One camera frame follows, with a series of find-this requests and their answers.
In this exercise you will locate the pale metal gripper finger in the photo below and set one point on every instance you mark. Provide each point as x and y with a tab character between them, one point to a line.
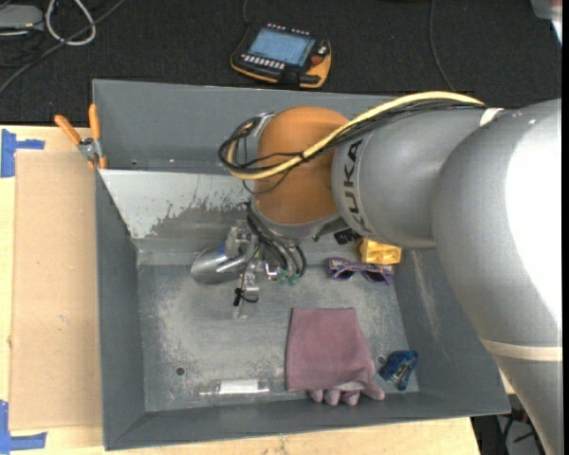
241	310
252	288

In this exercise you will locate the purple sunglasses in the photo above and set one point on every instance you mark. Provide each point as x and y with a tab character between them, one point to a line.
360	269

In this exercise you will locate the brown cardboard board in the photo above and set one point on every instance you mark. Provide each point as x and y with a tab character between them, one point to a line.
52	278

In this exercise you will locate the silver metal scoop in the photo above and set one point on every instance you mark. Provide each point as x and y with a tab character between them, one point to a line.
211	266

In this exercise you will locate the grey metal bin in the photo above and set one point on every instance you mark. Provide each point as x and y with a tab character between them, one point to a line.
208	339

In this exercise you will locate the blue plastic clip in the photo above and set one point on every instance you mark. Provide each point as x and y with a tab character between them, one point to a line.
398	364

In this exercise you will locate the yellow box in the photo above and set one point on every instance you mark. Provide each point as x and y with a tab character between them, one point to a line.
380	251

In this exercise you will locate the pink glove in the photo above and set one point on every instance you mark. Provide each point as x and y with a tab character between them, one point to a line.
324	349

